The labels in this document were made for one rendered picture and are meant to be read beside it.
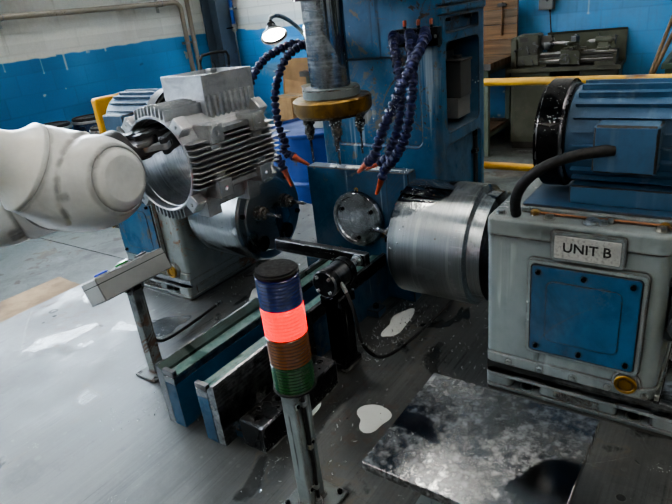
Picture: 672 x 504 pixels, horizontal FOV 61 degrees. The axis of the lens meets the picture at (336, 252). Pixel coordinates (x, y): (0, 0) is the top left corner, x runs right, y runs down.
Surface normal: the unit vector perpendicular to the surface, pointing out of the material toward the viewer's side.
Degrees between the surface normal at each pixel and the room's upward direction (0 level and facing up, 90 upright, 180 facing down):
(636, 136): 90
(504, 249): 90
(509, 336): 90
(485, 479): 0
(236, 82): 90
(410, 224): 58
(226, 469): 0
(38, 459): 0
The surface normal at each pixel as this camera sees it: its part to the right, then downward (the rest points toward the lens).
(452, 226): -0.52, -0.22
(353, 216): -0.57, 0.39
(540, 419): -0.11, -0.91
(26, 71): 0.82, 0.15
